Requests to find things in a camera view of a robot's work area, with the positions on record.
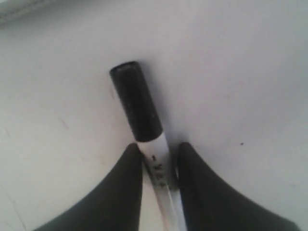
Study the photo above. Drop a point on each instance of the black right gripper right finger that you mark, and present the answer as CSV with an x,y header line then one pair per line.
x,y
210,204

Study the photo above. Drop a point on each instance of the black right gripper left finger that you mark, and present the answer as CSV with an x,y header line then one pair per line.
x,y
113,205

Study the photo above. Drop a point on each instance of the white marker black cap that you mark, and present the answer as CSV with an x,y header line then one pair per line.
x,y
147,129

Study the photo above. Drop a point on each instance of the white canvas duffel bag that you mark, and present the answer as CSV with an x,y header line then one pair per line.
x,y
12,9

